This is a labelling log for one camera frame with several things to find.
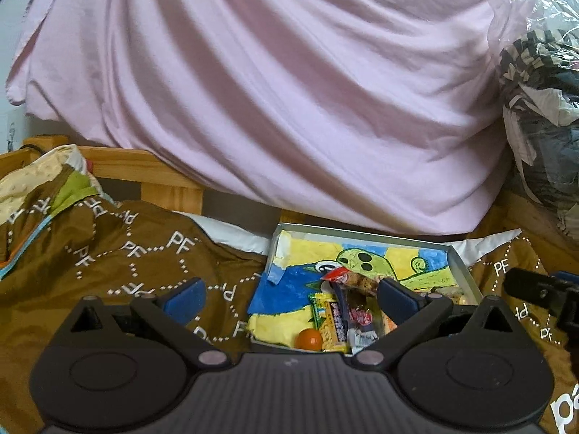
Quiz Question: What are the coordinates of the clear nut snack packet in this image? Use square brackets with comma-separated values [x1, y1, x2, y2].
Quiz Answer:
[343, 271, 379, 297]

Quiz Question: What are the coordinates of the brown printed cloth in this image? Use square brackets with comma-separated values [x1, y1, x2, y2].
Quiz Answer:
[1, 173, 578, 433]

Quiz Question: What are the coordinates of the yellow purple snack packet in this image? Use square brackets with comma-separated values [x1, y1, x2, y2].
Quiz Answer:
[308, 293, 348, 354]

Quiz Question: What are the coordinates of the orange round candy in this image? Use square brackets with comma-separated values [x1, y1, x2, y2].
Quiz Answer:
[295, 328, 323, 352]

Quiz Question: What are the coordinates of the grey tray with drawing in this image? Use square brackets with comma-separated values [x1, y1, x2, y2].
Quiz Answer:
[247, 224, 482, 356]

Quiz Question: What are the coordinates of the beige green cloth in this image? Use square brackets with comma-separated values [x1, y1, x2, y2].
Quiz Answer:
[1, 144, 106, 224]

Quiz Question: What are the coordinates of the pink bed sheet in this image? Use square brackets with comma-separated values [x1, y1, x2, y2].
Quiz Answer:
[6, 0, 510, 235]

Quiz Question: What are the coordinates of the plastic bag of clothes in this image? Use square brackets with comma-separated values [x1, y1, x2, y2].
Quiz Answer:
[488, 0, 578, 239]

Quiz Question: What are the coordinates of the wooden bed frame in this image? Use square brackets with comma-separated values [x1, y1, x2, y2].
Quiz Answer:
[1, 134, 204, 214]

